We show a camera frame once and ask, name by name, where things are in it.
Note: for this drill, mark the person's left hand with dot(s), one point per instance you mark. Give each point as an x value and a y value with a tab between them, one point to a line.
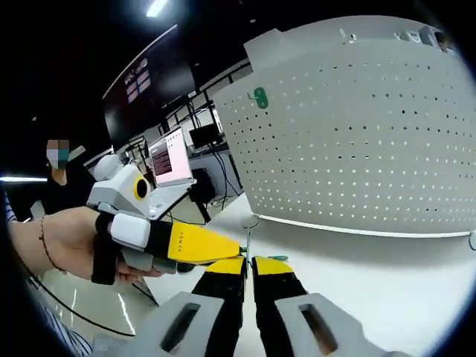
70	241

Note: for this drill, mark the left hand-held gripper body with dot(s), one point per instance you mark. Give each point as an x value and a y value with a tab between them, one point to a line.
119	189

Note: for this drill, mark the white storage shelf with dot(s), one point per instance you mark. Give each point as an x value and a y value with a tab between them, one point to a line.
427	37

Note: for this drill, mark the white perforated mounting plate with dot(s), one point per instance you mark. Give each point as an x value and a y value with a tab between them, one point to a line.
353	148

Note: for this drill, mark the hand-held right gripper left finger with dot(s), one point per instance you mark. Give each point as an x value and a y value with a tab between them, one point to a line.
219	297

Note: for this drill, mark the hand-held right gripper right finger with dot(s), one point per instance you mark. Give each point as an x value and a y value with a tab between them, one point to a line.
279	297

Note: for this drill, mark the open silver laptop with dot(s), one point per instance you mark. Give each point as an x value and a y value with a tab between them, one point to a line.
169	160

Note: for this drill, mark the black computer monitor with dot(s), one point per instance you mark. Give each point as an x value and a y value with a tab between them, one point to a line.
202	135

